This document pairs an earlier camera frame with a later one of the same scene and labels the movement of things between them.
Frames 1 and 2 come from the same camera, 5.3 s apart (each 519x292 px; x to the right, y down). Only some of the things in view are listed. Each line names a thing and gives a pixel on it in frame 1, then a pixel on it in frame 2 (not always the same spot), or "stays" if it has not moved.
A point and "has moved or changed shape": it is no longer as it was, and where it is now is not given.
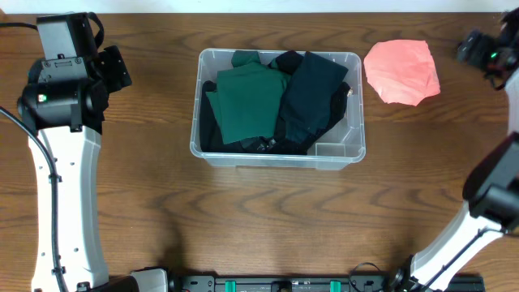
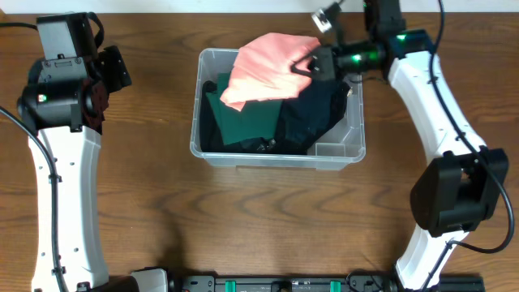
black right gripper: (478, 57) → (329, 72)
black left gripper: (115, 66) stays
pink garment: (401, 71) has moved or changed shape
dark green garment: (247, 99) stays
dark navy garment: (310, 95) stays
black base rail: (293, 282) stays
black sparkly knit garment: (278, 144) → (322, 106)
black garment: (211, 139) stays
